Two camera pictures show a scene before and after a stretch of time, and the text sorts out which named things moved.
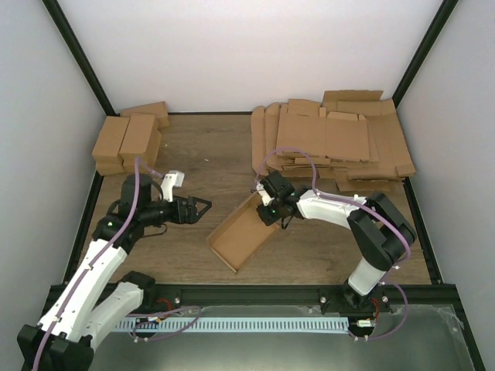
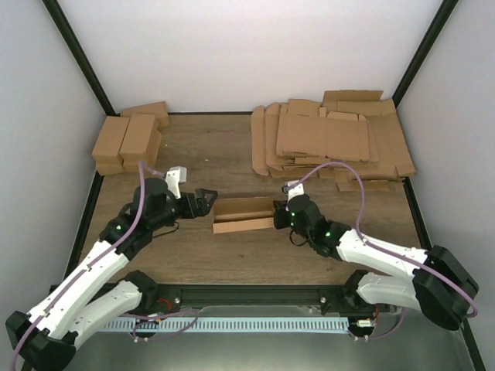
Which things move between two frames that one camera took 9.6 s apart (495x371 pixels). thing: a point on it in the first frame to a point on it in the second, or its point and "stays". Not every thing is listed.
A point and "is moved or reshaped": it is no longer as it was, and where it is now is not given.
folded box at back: x=158 y=110 stays
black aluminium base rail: x=326 y=297 stays
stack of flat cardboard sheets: x=352 y=136 stays
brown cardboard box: x=239 y=236 is moved or reshaped
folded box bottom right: x=148 y=159 stays
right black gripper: x=268 y=219 to x=279 y=223
